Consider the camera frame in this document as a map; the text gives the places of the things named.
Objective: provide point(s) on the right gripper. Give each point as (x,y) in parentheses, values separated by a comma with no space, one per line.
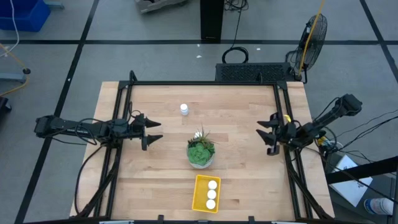
(280,133)

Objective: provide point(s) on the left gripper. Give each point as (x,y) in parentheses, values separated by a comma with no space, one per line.
(140,127)

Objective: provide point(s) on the white pill bottle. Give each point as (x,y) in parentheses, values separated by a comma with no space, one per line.
(212,184)
(211,204)
(211,194)
(184,109)

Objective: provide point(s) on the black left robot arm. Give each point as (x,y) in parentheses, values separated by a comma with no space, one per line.
(68,128)

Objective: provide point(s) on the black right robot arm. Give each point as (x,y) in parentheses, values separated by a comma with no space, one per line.
(326,119)

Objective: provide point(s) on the yellow plastic basket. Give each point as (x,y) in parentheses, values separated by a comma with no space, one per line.
(199,193)

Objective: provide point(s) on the yellow tag on gripper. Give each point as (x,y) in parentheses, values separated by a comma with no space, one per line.
(287,118)

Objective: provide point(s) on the artificial plant in patterned pot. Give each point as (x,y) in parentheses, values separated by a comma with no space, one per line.
(199,154)

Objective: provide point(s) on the white paper sheet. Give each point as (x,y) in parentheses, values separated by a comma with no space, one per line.
(351,186)

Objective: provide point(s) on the black beam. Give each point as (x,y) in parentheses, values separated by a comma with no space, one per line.
(360,170)

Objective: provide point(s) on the black floor fan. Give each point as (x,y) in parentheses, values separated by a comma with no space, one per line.
(318,37)

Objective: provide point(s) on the black pillar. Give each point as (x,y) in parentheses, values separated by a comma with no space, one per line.
(211,18)

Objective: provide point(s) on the grey metal base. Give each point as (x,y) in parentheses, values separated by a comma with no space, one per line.
(155,5)

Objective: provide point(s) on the white blue can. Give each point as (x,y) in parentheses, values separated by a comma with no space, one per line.
(377,206)

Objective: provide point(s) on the grey stand leg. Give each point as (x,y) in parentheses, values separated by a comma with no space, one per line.
(12,77)

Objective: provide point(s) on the black floor object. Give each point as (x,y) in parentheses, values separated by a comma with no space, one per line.
(3,104)

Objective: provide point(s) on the blue plastic bin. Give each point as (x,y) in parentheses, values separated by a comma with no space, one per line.
(28,15)

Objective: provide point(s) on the silver frame bracket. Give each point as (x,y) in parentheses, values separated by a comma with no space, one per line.
(289,222)
(116,222)

